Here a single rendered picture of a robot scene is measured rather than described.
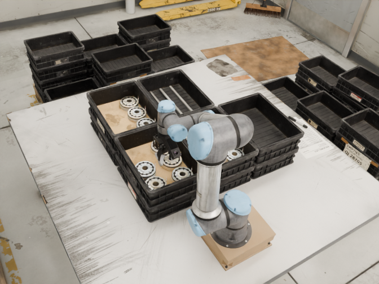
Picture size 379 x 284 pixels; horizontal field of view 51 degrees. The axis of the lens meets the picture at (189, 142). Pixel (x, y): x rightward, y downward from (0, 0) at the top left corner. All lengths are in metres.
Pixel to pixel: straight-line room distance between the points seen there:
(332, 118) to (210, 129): 2.08
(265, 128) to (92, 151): 0.97
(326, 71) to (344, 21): 1.21
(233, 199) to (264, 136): 0.68
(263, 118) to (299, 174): 0.38
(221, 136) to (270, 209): 0.84
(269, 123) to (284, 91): 1.32
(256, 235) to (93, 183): 0.85
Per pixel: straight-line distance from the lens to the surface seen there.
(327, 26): 5.06
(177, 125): 1.64
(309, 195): 2.17
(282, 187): 2.15
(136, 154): 2.01
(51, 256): 2.70
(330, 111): 3.33
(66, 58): 3.35
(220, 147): 1.28
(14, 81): 4.11
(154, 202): 1.79
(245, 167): 1.99
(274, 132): 2.25
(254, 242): 1.80
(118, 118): 2.22
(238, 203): 1.61
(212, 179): 1.40
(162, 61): 3.55
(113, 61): 3.34
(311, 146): 2.44
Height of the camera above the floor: 2.26
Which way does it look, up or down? 43 degrees down
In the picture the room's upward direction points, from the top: 6 degrees clockwise
